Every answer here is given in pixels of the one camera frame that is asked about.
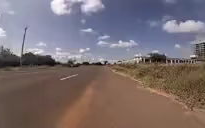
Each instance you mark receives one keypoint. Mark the brown asphalt road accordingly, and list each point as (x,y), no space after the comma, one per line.
(100,100)

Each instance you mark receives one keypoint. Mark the tall tower building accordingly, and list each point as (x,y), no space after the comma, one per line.
(202,50)

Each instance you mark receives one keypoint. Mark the tall leaning pole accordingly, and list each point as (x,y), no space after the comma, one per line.
(23,45)

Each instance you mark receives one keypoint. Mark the row of dark trees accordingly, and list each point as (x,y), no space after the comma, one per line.
(10,59)

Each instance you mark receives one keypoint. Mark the pale kerb strip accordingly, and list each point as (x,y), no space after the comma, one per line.
(163,95)

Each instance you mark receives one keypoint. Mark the long low pale building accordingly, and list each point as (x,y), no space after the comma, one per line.
(176,60)

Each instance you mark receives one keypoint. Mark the dark tree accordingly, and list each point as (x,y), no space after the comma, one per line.
(157,57)

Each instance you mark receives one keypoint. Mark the dry grass verge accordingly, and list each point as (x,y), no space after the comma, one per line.
(180,78)

